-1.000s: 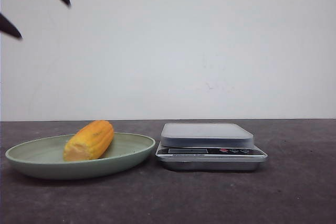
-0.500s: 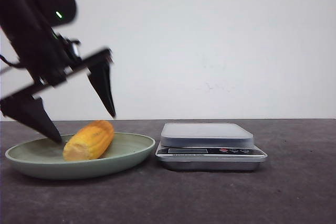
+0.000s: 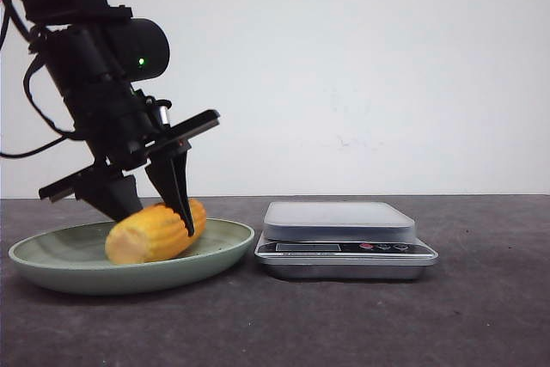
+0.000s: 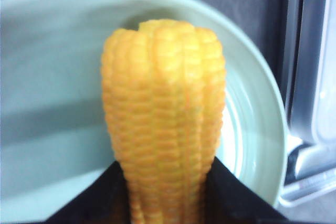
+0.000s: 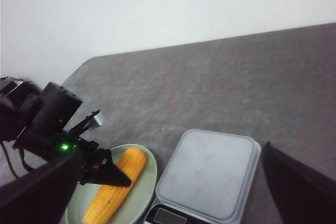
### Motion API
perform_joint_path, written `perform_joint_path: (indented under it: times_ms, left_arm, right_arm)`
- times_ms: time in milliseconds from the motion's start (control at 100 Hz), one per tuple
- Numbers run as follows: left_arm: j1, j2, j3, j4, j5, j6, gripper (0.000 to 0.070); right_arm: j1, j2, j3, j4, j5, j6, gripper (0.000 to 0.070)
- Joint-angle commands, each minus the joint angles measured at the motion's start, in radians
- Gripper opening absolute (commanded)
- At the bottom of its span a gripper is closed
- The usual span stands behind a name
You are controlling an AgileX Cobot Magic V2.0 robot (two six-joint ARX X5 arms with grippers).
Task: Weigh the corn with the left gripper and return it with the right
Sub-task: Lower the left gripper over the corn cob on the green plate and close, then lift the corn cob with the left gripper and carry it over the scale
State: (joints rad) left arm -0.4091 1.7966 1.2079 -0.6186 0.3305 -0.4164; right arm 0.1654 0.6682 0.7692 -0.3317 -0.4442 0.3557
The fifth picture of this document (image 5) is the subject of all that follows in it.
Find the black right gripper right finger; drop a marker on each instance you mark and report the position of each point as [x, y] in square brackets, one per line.
[300, 193]

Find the yellow corn cob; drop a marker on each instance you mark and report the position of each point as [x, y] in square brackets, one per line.
[108, 198]

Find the green oval plate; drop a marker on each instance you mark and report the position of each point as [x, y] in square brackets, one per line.
[136, 202]

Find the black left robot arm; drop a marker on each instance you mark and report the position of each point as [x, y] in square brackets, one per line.
[17, 97]

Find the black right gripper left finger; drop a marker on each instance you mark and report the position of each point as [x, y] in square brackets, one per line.
[42, 195]

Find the silver digital kitchen scale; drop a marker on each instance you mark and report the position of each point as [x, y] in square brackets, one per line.
[207, 179]

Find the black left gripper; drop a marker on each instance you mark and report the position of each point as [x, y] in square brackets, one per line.
[43, 136]

